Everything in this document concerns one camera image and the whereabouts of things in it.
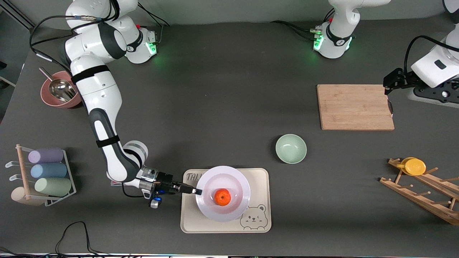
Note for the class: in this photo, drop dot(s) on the blue cup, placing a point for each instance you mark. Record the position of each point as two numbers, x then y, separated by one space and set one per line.
48 170

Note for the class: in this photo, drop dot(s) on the pink bowl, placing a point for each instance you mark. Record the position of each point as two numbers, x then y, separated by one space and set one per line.
46 98

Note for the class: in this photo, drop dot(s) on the orange fruit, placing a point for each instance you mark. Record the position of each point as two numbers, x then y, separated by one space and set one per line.
222 197

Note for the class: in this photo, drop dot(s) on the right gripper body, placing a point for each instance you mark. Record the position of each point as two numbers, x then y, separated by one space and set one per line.
166 180

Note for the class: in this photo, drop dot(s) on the metal scoop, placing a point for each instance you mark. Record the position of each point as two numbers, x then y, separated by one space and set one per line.
61 89

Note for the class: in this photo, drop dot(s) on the cream tray with bear print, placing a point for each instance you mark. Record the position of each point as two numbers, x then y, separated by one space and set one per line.
258 179

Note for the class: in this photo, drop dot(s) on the wooden cutting board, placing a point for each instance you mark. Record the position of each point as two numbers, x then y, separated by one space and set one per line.
355 107

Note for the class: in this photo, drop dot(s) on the purple cup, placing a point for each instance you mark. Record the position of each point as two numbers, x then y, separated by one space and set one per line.
46 156

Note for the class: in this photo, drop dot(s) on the pink folded cloth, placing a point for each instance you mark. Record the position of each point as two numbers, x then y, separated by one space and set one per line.
115 184

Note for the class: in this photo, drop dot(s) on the green cup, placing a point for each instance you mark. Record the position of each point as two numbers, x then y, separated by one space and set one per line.
53 186

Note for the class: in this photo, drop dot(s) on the yellow mug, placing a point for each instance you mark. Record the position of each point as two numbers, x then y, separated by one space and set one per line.
414 166

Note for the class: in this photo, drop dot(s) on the wooden peg drying rack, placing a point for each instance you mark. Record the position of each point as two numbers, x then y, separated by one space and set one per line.
419 200

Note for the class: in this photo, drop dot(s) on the white round plate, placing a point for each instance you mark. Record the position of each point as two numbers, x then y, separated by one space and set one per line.
236 182

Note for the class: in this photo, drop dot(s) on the pale green bowl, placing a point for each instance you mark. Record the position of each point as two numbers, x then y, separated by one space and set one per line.
291 148

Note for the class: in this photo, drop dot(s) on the beige cup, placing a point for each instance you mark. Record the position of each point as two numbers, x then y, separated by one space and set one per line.
19 197

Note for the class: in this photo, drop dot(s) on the black frame rail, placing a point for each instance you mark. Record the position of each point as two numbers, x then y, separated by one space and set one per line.
18 13

